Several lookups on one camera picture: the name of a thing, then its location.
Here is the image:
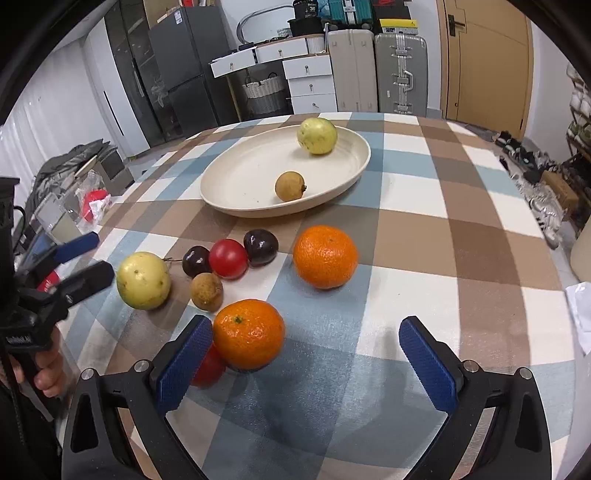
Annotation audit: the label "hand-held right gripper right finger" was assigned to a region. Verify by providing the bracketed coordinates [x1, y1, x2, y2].
[399, 316, 552, 480]

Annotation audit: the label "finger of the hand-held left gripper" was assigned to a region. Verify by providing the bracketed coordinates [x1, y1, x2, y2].
[16, 232, 100, 280]
[46, 261, 115, 306]

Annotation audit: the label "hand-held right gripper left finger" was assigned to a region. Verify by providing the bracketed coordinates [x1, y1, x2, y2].
[62, 315, 214, 480]

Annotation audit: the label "small red tomato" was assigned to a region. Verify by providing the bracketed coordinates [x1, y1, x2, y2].
[191, 344, 227, 388]

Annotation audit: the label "yellow-green guava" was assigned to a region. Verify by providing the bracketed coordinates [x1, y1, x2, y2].
[297, 117, 338, 156]
[116, 252, 172, 310]

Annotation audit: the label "orange mandarin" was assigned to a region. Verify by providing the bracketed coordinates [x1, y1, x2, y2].
[212, 299, 286, 371]
[293, 224, 359, 291]

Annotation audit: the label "brown kiwi-like fruit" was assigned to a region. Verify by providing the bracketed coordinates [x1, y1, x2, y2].
[189, 272, 224, 311]

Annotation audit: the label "large red tomato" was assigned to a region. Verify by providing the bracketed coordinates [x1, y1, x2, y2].
[209, 239, 250, 280]

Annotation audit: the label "cream oval plate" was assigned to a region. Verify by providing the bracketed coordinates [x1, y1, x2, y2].
[199, 124, 371, 219]

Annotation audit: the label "person's left hand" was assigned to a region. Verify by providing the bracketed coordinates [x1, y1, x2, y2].
[34, 331, 68, 398]

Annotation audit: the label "clear plastic bags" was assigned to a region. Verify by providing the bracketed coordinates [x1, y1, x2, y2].
[39, 171, 114, 241]

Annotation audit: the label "red packet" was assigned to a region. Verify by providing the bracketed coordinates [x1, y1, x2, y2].
[81, 190, 109, 222]

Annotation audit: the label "grey box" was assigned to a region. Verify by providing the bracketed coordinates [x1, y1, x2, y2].
[99, 150, 134, 195]

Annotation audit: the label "grey jacket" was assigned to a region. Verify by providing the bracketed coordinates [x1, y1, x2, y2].
[34, 141, 118, 195]

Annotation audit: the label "white curtain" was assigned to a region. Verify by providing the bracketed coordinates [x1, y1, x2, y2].
[0, 60, 107, 185]

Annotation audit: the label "white paper sheet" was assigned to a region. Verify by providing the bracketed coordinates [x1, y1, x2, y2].
[564, 282, 591, 356]

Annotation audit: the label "checked tablecloth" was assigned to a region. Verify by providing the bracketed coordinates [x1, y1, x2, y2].
[58, 111, 583, 480]

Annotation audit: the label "black glass-door cabinet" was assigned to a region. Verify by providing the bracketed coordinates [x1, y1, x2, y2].
[104, 0, 167, 151]

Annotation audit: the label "cream round bin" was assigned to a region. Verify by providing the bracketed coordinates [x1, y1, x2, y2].
[570, 233, 591, 282]

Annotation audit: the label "brown longan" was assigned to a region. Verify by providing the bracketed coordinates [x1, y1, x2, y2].
[275, 171, 308, 202]

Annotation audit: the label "row of shoes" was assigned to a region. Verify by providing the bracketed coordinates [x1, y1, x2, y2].
[494, 130, 571, 250]

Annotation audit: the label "black refrigerator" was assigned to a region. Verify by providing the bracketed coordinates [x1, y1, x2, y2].
[148, 6, 238, 139]

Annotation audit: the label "brown cardboard box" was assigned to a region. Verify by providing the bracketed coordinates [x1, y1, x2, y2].
[542, 171, 580, 208]

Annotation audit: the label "woven grey basket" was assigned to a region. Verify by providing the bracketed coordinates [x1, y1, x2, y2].
[241, 75, 289, 116]

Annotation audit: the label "cardboard box with label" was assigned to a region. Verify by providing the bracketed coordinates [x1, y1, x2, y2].
[143, 0, 185, 28]

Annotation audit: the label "grey curved tube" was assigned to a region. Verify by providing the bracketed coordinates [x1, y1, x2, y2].
[236, 11, 296, 47]

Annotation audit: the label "dark shoe rack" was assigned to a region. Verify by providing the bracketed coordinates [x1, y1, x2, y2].
[561, 65, 591, 232]

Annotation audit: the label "white drawer cabinet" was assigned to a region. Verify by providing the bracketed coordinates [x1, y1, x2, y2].
[210, 36, 338, 114]

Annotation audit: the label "wooden door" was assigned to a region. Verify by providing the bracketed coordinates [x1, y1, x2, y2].
[436, 0, 536, 139]

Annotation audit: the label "beige suitcase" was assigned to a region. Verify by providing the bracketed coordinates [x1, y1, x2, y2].
[327, 28, 377, 113]

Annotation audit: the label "silver suitcase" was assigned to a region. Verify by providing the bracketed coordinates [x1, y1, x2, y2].
[374, 32, 429, 116]

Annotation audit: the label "black storage bin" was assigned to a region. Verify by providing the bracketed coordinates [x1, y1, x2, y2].
[287, 17, 326, 38]

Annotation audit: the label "black labelled bucket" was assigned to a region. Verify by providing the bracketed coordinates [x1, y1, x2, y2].
[293, 0, 322, 20]

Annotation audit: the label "black and yellow shoe box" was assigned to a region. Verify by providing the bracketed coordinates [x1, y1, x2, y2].
[372, 17, 420, 35]

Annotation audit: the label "teal suitcase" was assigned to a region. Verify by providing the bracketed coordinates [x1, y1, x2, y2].
[318, 0, 374, 31]

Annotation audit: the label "black and red box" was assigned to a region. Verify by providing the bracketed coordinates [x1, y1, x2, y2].
[372, 0, 411, 20]

